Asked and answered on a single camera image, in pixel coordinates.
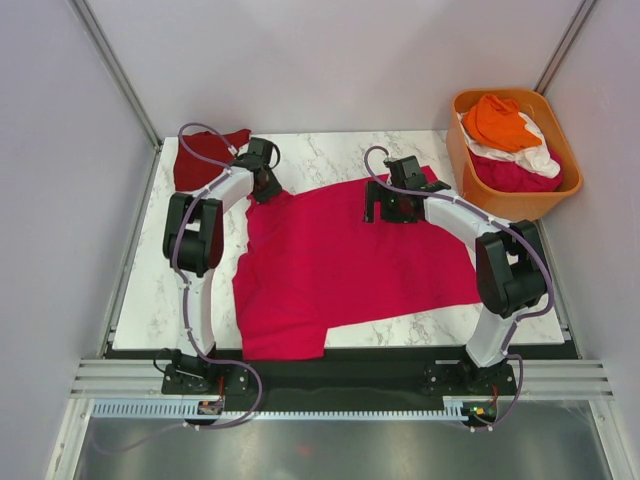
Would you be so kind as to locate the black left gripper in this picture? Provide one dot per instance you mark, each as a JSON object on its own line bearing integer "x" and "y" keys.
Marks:
{"x": 274, "y": 189}

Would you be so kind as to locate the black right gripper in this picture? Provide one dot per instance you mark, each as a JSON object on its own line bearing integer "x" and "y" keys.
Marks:
{"x": 374, "y": 193}

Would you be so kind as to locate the magenta t-shirt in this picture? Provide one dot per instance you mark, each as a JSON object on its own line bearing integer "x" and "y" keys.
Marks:
{"x": 509, "y": 177}
{"x": 313, "y": 263}

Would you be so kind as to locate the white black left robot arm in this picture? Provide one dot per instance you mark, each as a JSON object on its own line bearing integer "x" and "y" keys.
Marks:
{"x": 193, "y": 244}

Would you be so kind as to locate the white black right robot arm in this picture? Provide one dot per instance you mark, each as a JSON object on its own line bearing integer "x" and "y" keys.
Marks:
{"x": 512, "y": 275}

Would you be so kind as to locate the folded dark red t-shirt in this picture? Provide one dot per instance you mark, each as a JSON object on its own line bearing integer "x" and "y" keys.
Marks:
{"x": 192, "y": 173}

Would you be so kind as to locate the magenta t-shirt in basket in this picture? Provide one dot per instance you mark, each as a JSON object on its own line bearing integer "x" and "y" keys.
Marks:
{"x": 509, "y": 177}

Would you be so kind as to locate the orange plastic laundry basket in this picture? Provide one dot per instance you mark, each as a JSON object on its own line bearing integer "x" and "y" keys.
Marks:
{"x": 514, "y": 206}

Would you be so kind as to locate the orange t-shirt in basket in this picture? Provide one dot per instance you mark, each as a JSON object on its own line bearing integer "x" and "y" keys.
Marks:
{"x": 495, "y": 122}

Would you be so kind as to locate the white t-shirt in basket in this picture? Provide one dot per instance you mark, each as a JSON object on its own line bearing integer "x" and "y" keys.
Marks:
{"x": 535, "y": 159}

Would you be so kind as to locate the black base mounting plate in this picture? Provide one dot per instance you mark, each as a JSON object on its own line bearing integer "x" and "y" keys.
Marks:
{"x": 345, "y": 399}

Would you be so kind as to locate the white slotted cable duct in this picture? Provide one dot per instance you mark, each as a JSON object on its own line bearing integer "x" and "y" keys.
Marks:
{"x": 192, "y": 410}

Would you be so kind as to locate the aluminium frame rail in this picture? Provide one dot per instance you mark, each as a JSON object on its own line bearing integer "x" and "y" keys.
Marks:
{"x": 533, "y": 379}

